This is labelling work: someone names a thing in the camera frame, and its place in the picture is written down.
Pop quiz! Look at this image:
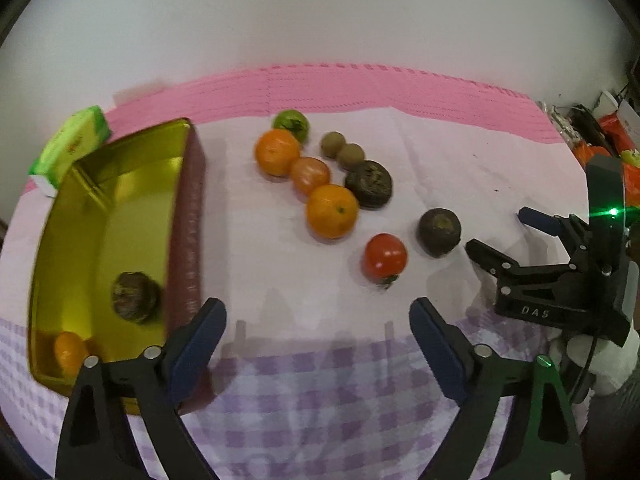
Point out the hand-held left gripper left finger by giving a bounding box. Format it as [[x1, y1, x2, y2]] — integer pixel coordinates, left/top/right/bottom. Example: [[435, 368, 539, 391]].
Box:
[[56, 297, 228, 480]]

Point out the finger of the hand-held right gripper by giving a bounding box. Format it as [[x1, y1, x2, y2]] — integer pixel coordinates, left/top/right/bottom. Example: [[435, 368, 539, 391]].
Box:
[[517, 206, 594, 261], [465, 239, 609, 329]]

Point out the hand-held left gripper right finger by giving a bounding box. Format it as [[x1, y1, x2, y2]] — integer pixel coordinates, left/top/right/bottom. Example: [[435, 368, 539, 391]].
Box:
[[409, 297, 586, 480]]

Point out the dark wrinkled passion fruit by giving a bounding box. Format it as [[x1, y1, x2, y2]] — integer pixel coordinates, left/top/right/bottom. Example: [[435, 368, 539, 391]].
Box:
[[418, 207, 462, 258], [110, 271, 163, 324], [345, 160, 393, 209]]

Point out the red tomato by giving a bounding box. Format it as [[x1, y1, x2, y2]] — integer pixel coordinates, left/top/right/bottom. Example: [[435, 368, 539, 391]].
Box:
[[363, 233, 408, 288]]

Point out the orange mandarin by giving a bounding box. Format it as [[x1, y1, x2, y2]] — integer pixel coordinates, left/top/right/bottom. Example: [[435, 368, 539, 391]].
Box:
[[306, 184, 360, 240], [54, 331, 91, 378], [255, 129, 302, 177]]

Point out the gold metal tin box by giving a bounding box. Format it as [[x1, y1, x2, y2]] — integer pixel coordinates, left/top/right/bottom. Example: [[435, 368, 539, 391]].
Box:
[[26, 117, 216, 416]]

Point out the small brown kiwi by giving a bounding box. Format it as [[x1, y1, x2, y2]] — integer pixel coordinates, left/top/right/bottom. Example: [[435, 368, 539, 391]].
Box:
[[336, 143, 366, 171], [320, 131, 347, 158]]

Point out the orange-red tomato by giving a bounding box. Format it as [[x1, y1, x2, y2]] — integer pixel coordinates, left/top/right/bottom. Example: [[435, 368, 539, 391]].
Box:
[[290, 156, 332, 197]]

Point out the person's right forearm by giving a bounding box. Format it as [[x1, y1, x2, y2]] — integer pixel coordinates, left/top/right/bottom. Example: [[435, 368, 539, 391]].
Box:
[[580, 375, 640, 480]]

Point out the person's right hand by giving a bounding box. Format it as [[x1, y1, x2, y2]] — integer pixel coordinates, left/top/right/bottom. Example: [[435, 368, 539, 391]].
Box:
[[548, 329, 640, 396]]

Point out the pale pink cloth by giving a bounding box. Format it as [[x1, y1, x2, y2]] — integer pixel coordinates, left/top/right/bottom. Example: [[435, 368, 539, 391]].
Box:
[[0, 105, 626, 356]]

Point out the orange packet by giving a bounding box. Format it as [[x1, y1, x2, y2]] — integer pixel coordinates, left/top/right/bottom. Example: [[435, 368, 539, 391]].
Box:
[[597, 112, 640, 157]]

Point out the purple checkered cloth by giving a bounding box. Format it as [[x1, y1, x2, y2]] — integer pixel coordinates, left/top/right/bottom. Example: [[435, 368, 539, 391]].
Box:
[[0, 305, 593, 480]]

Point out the pink ribbed mat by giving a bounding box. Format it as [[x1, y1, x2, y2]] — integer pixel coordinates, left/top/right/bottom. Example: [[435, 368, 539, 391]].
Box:
[[105, 62, 566, 146]]

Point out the green carton box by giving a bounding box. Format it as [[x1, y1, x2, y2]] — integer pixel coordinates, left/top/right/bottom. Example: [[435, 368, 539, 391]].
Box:
[[27, 105, 112, 197]]

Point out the green mandarin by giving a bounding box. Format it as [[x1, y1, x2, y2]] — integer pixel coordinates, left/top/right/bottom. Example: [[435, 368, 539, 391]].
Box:
[[272, 109, 310, 143]]

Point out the black cable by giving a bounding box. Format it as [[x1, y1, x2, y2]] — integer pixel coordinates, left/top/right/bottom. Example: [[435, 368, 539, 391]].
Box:
[[567, 332, 603, 405]]

